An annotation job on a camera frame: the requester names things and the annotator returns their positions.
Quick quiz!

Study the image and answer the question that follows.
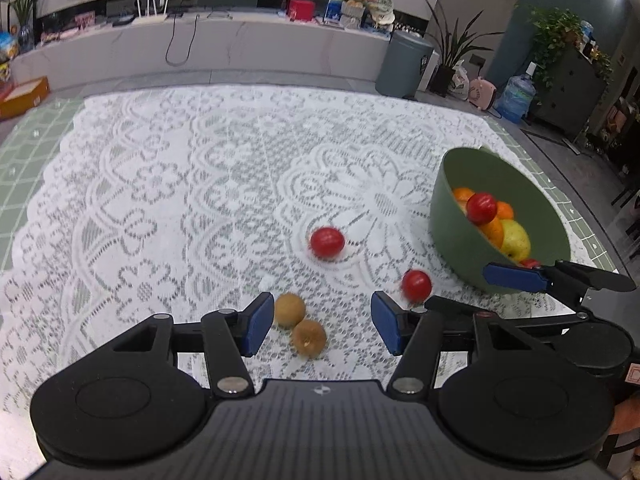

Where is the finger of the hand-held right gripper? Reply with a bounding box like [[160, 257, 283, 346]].
[[423, 294, 592, 336], [482, 259, 637, 307]]

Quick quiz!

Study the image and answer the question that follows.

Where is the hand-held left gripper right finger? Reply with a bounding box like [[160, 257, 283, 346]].
[[370, 290, 538, 398]]

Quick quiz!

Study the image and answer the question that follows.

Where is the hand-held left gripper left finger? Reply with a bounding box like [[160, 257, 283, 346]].
[[112, 291, 276, 399]]

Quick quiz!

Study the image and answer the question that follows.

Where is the brown kiwi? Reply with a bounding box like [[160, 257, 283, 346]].
[[291, 319, 328, 359], [274, 293, 307, 329]]

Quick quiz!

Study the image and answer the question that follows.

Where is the red cherry tomato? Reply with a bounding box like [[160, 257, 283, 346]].
[[466, 192, 499, 225], [401, 269, 434, 305], [309, 226, 346, 260]]

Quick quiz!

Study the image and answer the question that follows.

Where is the green colander bowl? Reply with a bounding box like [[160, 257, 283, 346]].
[[430, 146, 572, 295]]

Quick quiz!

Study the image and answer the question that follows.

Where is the yellow green pear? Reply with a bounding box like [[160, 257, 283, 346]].
[[500, 219, 531, 261]]

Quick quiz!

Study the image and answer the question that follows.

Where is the white lace tablecloth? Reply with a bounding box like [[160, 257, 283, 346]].
[[0, 85, 596, 461]]

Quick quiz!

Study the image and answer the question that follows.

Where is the blue water jug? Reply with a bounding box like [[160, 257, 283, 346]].
[[497, 62, 537, 124]]

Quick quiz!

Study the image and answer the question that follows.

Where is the grey cabinet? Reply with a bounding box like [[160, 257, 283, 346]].
[[537, 42, 609, 141]]

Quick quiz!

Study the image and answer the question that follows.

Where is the white plastic bag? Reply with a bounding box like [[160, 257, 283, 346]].
[[451, 60, 471, 101]]

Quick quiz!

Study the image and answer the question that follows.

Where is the grey blue trash can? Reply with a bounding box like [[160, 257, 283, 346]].
[[375, 30, 435, 100]]

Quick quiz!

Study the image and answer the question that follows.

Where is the tall potted plant black pot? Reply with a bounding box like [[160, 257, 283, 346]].
[[424, 0, 502, 97]]

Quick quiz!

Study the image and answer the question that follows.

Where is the green ivy plant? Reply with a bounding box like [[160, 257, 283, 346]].
[[527, 7, 614, 92]]

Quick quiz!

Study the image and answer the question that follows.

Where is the white stone media console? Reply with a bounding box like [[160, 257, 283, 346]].
[[10, 10, 397, 97]]

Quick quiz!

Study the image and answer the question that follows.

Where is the red box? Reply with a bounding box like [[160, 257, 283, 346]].
[[287, 0, 316, 22]]

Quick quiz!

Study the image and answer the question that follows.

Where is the orange box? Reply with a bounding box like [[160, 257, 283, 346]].
[[0, 76, 51, 120]]

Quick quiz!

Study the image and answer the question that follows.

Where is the white router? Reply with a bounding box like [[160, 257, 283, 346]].
[[130, 0, 169, 25]]

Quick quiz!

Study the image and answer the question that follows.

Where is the potted plant glass vase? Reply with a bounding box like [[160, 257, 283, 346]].
[[2, 0, 44, 57]]

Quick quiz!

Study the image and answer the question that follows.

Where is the black cable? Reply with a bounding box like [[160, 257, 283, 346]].
[[165, 12, 194, 66]]

